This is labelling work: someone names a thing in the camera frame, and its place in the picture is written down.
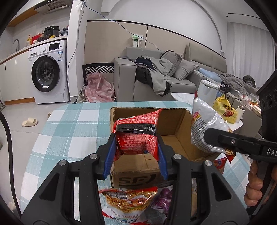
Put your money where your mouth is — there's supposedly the red small snack packet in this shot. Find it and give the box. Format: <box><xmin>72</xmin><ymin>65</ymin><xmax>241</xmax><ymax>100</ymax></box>
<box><xmin>112</xmin><ymin>109</ymin><xmax>162</xmax><ymax>160</ymax></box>

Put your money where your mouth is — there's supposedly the small noodle snack bag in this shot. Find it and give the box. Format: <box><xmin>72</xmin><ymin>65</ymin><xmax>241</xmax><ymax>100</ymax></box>
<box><xmin>99</xmin><ymin>186</ymin><xmax>158</xmax><ymax>223</ymax></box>

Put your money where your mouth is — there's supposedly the large noodle snack bag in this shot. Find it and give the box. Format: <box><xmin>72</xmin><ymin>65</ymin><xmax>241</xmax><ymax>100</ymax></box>
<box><xmin>191</xmin><ymin>93</ymin><xmax>236</xmax><ymax>162</ymax></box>

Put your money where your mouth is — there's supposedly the red triangular snack bag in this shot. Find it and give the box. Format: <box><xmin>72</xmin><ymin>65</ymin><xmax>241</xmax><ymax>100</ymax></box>
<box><xmin>214</xmin><ymin>157</ymin><xmax>227</xmax><ymax>175</ymax></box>

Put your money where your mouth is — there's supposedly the right hand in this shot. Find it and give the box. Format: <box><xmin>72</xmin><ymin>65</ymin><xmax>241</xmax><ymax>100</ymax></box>
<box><xmin>244</xmin><ymin>161</ymin><xmax>263</xmax><ymax>207</ymax></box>

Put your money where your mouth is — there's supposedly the brown cardboard box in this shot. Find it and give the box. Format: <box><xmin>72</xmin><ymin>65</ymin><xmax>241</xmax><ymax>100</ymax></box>
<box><xmin>110</xmin><ymin>107</ymin><xmax>219</xmax><ymax>189</ymax></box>

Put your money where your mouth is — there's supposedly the purple snack bag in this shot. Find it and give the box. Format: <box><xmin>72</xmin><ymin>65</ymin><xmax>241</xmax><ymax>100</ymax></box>
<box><xmin>150</xmin><ymin>185</ymin><xmax>173</xmax><ymax>215</ymax></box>

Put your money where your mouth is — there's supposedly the checked teal tablecloth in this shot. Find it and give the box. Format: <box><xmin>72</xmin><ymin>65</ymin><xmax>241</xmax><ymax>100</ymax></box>
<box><xmin>19</xmin><ymin>101</ymin><xmax>252</xmax><ymax>225</ymax></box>

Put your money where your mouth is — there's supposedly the yellow plastic bag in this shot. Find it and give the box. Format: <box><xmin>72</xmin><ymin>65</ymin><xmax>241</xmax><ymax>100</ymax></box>
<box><xmin>213</xmin><ymin>94</ymin><xmax>238</xmax><ymax>124</ymax></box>

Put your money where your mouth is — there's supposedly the pink plastic bag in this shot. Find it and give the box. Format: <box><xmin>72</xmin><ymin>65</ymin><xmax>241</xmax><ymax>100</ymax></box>
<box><xmin>85</xmin><ymin>73</ymin><xmax>115</xmax><ymax>103</ymax></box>

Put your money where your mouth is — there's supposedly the white cylindrical appliance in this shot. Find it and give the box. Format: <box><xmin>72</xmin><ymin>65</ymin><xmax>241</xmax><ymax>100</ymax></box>
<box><xmin>197</xmin><ymin>79</ymin><xmax>219</xmax><ymax>107</ymax></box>

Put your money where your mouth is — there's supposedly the beige slipper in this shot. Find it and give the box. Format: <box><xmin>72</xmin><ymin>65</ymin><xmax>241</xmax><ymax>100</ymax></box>
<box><xmin>22</xmin><ymin>117</ymin><xmax>38</xmax><ymax>127</ymax></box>

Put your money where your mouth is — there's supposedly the pile of grey clothes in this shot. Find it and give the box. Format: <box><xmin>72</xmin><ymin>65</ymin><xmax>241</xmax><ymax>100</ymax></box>
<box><xmin>135</xmin><ymin>50</ymin><xmax>182</xmax><ymax>96</ymax></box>

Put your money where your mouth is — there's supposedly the black patterned basket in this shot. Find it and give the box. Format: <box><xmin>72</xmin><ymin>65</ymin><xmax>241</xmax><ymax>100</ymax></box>
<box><xmin>82</xmin><ymin>62</ymin><xmax>114</xmax><ymax>83</ymax></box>

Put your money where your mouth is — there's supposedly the grey cushion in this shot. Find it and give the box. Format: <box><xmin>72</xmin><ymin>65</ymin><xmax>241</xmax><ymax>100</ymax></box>
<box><xmin>173</xmin><ymin>59</ymin><xmax>199</xmax><ymax>81</ymax></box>

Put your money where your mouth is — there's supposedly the grey sofa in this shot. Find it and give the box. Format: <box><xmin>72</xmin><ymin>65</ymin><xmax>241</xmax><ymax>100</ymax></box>
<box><xmin>113</xmin><ymin>43</ymin><xmax>227</xmax><ymax>102</ymax></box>

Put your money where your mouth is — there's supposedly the white washing machine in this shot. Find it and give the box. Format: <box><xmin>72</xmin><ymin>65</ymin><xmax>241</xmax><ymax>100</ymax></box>
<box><xmin>28</xmin><ymin>39</ymin><xmax>70</xmax><ymax>105</ymax></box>

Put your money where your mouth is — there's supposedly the black pressure cooker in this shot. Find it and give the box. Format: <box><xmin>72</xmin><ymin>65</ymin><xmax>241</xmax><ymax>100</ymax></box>
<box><xmin>44</xmin><ymin>25</ymin><xmax>60</xmax><ymax>37</ymax></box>

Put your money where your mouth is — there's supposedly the black range hood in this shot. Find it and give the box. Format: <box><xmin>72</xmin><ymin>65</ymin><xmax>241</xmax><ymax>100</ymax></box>
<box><xmin>34</xmin><ymin>0</ymin><xmax>73</xmax><ymax>14</ymax></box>

